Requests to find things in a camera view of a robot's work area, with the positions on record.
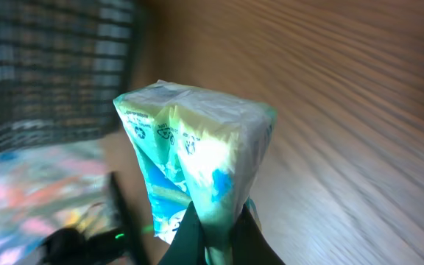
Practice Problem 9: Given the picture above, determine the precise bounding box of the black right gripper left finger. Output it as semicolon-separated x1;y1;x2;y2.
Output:
158;202;207;265

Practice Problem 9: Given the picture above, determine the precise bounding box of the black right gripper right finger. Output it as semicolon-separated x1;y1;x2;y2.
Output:
230;205;284;265

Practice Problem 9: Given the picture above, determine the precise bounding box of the teal tissue pack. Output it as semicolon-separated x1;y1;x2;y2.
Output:
113;81;277;264

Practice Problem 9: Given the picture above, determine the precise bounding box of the yellow chips snack bag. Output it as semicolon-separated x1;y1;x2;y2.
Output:
0;141;113;264

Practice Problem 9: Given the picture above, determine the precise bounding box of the dark plastic mesh basket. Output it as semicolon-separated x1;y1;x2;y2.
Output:
0;0;141;152

